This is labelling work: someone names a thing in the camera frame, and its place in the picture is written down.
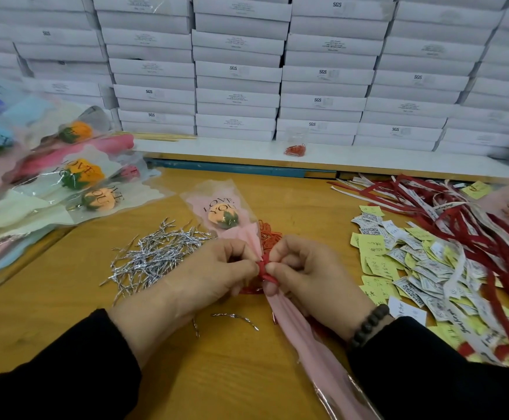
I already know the wooden sticks bundle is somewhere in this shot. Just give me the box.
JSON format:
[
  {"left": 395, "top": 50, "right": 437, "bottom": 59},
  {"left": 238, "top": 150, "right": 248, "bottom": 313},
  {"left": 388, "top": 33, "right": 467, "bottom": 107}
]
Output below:
[{"left": 130, "top": 132, "right": 196, "bottom": 142}]

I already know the pile of red ribbons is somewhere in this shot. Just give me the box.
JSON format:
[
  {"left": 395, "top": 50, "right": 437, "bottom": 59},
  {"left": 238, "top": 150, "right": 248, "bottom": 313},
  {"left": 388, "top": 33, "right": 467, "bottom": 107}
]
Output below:
[{"left": 329, "top": 174, "right": 509, "bottom": 373}]

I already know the person's right hand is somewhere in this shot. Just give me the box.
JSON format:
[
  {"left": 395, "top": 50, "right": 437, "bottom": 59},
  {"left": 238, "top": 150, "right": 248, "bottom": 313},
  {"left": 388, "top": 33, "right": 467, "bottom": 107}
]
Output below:
[{"left": 263, "top": 236, "right": 378, "bottom": 342}]

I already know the wall of stacked white boxes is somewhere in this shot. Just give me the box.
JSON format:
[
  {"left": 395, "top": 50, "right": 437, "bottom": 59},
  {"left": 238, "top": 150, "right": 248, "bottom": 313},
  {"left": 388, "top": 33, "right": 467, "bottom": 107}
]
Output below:
[{"left": 0, "top": 0, "right": 509, "bottom": 161}]

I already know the pile of silver twist ties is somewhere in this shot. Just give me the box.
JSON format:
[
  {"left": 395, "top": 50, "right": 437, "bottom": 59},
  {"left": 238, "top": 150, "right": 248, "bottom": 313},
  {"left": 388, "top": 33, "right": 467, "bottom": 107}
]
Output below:
[{"left": 101, "top": 216, "right": 261, "bottom": 338}]

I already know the long white board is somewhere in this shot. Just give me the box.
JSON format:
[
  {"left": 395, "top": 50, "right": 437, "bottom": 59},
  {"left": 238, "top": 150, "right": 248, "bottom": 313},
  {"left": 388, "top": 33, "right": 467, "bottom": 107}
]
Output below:
[{"left": 134, "top": 137, "right": 509, "bottom": 183}]

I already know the black bead bracelet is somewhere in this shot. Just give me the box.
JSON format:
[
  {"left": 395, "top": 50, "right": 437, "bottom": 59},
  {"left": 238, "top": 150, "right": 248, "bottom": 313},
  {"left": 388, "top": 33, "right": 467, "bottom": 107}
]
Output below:
[{"left": 348, "top": 302, "right": 392, "bottom": 350}]

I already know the pile of yellow white tags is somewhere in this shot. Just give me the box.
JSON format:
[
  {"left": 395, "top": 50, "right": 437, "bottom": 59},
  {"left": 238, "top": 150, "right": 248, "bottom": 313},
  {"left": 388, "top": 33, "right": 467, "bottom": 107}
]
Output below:
[{"left": 351, "top": 181, "right": 509, "bottom": 351}]

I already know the pile of orange paper clips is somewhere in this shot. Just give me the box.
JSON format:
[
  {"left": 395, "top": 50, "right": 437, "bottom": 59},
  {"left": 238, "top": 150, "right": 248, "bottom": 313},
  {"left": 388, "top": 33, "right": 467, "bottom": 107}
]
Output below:
[{"left": 244, "top": 219, "right": 284, "bottom": 296}]

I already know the person's right forearm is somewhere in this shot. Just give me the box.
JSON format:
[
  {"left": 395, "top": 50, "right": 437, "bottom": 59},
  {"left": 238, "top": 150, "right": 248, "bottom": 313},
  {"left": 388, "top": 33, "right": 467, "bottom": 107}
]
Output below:
[{"left": 346, "top": 314, "right": 509, "bottom": 420}]

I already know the pink flower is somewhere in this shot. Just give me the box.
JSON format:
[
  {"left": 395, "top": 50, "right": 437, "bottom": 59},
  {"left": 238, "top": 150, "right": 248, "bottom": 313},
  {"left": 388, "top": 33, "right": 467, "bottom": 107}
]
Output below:
[{"left": 182, "top": 179, "right": 384, "bottom": 420}]

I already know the person's left forearm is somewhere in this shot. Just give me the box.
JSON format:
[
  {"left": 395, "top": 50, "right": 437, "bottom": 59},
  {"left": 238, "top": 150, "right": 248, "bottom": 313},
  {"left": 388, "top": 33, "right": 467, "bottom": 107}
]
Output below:
[{"left": 0, "top": 309, "right": 144, "bottom": 420}]

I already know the person's left hand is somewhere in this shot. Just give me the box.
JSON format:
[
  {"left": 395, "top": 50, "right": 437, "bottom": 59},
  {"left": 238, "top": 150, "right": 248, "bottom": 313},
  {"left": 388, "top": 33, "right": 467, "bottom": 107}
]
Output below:
[{"left": 107, "top": 236, "right": 261, "bottom": 370}]

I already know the single red ribbon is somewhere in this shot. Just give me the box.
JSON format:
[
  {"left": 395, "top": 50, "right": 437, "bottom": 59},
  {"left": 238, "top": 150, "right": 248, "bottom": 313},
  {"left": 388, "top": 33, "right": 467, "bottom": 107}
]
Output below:
[{"left": 254, "top": 249, "right": 280, "bottom": 287}]

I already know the pile of flowers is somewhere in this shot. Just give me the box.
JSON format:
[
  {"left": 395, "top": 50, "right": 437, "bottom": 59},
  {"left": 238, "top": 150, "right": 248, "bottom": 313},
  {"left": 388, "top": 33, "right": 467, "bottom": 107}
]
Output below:
[{"left": 0, "top": 72, "right": 170, "bottom": 281}]

